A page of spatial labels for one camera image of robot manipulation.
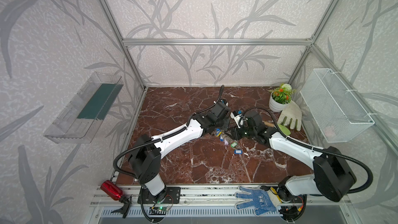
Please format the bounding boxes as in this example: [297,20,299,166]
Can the steel key ring disc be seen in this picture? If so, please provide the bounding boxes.
[214,128,237,149]

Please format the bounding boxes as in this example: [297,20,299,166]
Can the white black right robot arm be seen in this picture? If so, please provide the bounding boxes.
[230,107,374,202]

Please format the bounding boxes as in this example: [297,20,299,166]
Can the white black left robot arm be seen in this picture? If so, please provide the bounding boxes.
[113,99,231,197]

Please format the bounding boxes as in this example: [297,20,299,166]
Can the blue key tag on table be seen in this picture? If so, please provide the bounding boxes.
[234,150,243,155]

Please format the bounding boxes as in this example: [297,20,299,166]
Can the white potted flower plant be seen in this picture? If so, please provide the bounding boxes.
[269,84,295,112]

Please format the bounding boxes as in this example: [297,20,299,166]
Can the beige work glove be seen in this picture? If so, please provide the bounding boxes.
[278,101,303,131]

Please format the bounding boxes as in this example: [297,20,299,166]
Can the blue dotted work glove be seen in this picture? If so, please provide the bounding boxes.
[234,186,277,216]

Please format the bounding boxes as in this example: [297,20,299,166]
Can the green circuit board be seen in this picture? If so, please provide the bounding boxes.
[150,205,172,215]

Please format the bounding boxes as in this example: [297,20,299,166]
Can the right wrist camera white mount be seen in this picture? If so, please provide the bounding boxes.
[231,110,245,128]

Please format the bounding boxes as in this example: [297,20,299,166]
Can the white wire mesh basket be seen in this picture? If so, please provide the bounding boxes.
[301,68,375,143]

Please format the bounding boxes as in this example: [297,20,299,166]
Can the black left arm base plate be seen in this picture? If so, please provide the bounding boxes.
[137,187,181,204]

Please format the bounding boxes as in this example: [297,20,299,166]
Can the clear plastic wall tray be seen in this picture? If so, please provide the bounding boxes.
[44,72,124,144]

